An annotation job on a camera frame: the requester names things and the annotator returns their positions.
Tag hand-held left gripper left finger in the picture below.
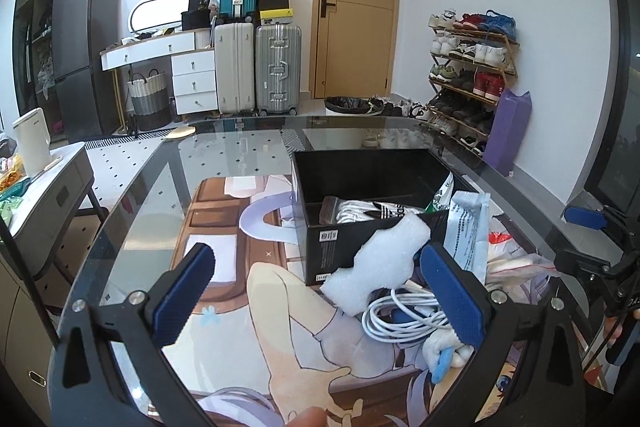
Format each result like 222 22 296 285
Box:
47 243 221 427

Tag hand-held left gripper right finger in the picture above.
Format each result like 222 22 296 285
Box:
419 243 588 427

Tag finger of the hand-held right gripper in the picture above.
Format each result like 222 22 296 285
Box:
564 204 640 253
552 249 626 282

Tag white cable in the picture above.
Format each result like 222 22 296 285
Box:
361 279 453 348

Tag white and blue plush toy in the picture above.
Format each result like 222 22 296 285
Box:
422 329 476 383

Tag white printed packet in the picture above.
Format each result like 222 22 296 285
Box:
446 191 492 285

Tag red and white plastic bag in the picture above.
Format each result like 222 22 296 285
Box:
482 217 563 288

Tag white foam piece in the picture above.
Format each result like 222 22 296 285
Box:
320 213 432 315

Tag black cardboard box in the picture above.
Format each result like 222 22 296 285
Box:
291 148 481 286

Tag green and white packet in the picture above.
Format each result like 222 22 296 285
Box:
425 172 456 214

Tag purple bag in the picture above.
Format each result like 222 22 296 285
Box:
482 88 532 175

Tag printed table mat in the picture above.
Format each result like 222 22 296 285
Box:
165 174 601 427

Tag striped white bag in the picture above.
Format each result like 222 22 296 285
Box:
320 196 426 225

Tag grey side table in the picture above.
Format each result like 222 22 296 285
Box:
0 142 108 273

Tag beige cabinet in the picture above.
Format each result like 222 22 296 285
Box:
0 257 68 427

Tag black white striped rug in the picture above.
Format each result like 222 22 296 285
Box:
82 129 173 150

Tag wooden shoe rack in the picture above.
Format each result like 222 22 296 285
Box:
427 9 521 158

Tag pile of sneakers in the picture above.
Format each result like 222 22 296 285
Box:
370 94 432 122

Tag woven laundry basket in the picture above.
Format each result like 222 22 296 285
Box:
126 69 173 132

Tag rows of shoes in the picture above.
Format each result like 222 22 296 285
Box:
428 9 518 155

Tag pile of snack packets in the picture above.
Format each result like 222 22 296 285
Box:
0 152 27 224

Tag white electric kettle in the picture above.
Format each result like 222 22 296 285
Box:
12 108 52 178

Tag white vanity desk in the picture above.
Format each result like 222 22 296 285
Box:
100 29 221 115

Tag white suitcase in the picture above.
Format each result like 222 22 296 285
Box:
214 21 257 116

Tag silver suitcase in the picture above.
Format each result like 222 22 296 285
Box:
254 24 302 116

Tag black refrigerator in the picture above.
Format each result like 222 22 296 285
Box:
51 0 121 142

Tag oval white mirror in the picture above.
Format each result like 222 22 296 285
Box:
127 0 188 35

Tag black bag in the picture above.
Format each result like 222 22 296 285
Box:
181 0 213 30

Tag yellow and black shoe box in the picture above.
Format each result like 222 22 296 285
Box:
259 8 295 26

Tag wooden door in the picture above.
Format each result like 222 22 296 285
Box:
309 0 403 100

